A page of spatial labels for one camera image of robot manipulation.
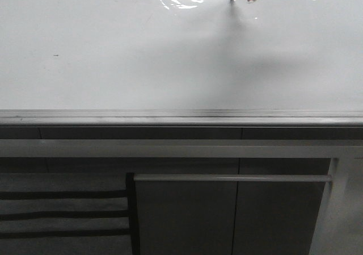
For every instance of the white whiteboard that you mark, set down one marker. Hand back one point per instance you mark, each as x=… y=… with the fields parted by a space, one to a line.
x=181 y=62

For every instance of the white metal whiteboard stand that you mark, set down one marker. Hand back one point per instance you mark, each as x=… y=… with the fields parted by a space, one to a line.
x=341 y=205

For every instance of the grey black-striped fabric bin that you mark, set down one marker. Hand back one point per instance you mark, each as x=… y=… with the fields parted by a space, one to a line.
x=69 y=214

